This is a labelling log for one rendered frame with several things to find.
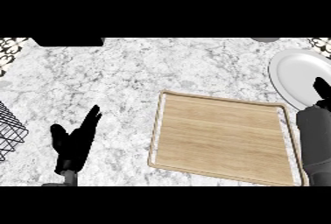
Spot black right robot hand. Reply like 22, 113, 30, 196
312, 76, 331, 111

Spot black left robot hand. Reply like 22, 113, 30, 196
49, 104, 104, 176

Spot white round plate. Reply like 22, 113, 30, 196
268, 48, 331, 111

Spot pale wooden tray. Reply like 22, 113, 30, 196
147, 89, 311, 187

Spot grey round object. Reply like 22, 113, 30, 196
250, 37, 283, 44

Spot black appliance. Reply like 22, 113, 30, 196
31, 37, 107, 47

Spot black wire basket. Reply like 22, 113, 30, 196
0, 101, 30, 162

